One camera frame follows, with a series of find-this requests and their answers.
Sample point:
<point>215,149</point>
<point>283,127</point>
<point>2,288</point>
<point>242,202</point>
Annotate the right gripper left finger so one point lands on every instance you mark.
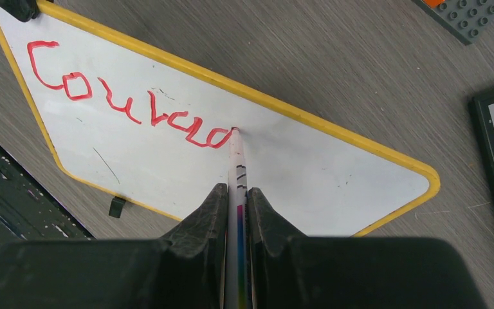
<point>181,269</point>

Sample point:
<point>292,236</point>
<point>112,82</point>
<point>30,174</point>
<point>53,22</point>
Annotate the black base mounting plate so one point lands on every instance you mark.
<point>28,211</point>

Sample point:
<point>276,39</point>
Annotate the orange curved block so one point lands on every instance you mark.
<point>433,3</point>

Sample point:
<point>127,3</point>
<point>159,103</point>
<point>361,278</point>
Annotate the red whiteboard marker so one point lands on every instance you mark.
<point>236,273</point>

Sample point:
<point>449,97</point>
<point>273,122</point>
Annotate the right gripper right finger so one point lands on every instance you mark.
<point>293,270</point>

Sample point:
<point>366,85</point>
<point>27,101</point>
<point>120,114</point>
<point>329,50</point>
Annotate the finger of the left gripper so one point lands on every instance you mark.
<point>22,10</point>

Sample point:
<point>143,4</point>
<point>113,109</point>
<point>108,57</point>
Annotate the yellow framed whiteboard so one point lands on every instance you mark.
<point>137,122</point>

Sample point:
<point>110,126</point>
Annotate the grey lego baseplate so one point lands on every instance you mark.
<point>464,19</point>

